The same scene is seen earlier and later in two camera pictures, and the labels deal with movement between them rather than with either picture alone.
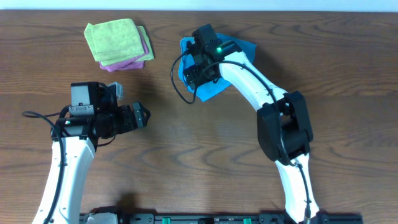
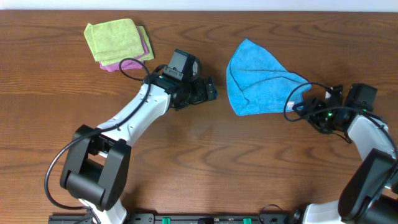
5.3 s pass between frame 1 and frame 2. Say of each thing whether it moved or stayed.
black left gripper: moved
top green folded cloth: stayed
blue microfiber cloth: moved
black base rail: stayed
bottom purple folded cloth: stayed
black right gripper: moved
